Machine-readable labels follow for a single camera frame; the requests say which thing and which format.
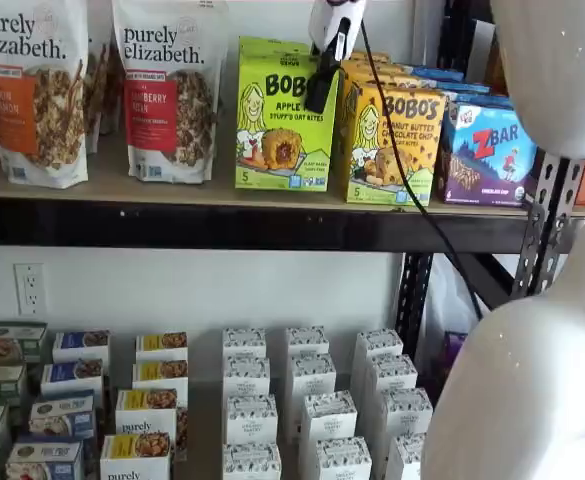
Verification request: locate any grey perforated rack upright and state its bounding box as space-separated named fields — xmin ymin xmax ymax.
xmin=513 ymin=151 xmax=585 ymax=297

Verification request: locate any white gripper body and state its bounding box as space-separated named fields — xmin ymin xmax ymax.
xmin=307 ymin=0 xmax=367 ymax=62

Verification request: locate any yellow Bobo's peanut butter box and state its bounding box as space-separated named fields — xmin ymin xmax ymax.
xmin=344 ymin=81 xmax=447 ymax=207
xmin=349 ymin=49 xmax=392 ymax=64
xmin=341 ymin=69 xmax=424 ymax=90
xmin=344 ymin=59 xmax=409 ymax=77

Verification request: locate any small blue food box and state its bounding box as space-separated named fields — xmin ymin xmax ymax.
xmin=28 ymin=391 xmax=98 ymax=442
xmin=40 ymin=358 xmax=105 ymax=406
xmin=51 ymin=328 xmax=112 ymax=374
xmin=5 ymin=438 xmax=85 ymax=480

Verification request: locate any grey metal shelf beam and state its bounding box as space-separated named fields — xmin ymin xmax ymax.
xmin=566 ymin=213 xmax=585 ymax=253

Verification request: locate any white patterned pantry box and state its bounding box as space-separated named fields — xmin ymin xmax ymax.
xmin=284 ymin=325 xmax=331 ymax=362
xmin=221 ymin=327 xmax=269 ymax=362
xmin=376 ymin=386 xmax=434 ymax=454
xmin=353 ymin=329 xmax=405 ymax=396
xmin=386 ymin=433 xmax=427 ymax=480
xmin=288 ymin=351 xmax=338 ymax=401
xmin=222 ymin=355 xmax=272 ymax=401
xmin=221 ymin=441 xmax=284 ymax=480
xmin=313 ymin=435 xmax=374 ymax=480
xmin=363 ymin=353 xmax=420 ymax=416
xmin=225 ymin=394 xmax=280 ymax=446
xmin=299 ymin=390 xmax=359 ymax=451

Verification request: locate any black perforated rack upright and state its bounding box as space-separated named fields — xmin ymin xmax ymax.
xmin=395 ymin=251 xmax=434 ymax=354

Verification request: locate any orange label granola bag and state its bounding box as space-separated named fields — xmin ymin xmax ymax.
xmin=0 ymin=0 xmax=91 ymax=190

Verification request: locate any green Bobo's apple pie box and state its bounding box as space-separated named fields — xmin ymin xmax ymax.
xmin=234 ymin=35 xmax=341 ymax=193

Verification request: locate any blue Zbar box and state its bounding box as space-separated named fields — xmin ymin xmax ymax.
xmin=443 ymin=91 xmax=514 ymax=109
xmin=435 ymin=99 xmax=542 ymax=205
xmin=410 ymin=64 xmax=467 ymax=82
xmin=423 ymin=78 xmax=492 ymax=95

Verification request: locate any purple snack box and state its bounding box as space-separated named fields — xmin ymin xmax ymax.
xmin=441 ymin=330 xmax=469 ymax=375

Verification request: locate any red label granola bag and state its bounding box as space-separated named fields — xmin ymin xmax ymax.
xmin=111 ymin=0 xmax=231 ymax=185

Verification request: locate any yellow white granola box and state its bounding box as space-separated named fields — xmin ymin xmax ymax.
xmin=134 ymin=330 xmax=190 ymax=364
xmin=131 ymin=358 xmax=190 ymax=396
xmin=99 ymin=432 xmax=173 ymax=480
xmin=115 ymin=388 xmax=180 ymax=446

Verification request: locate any black shelf beam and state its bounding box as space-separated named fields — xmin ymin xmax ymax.
xmin=0 ymin=195 xmax=536 ymax=253

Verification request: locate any black diagonal rack brace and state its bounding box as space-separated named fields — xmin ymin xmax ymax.
xmin=443 ymin=249 xmax=519 ymax=312

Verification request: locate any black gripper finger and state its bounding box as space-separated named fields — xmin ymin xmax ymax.
xmin=303 ymin=17 xmax=352 ymax=115

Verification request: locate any white wall outlet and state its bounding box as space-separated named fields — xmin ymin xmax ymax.
xmin=13 ymin=261 xmax=49 ymax=317

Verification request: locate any brown snack box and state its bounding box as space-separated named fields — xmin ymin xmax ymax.
xmin=481 ymin=33 xmax=512 ymax=97

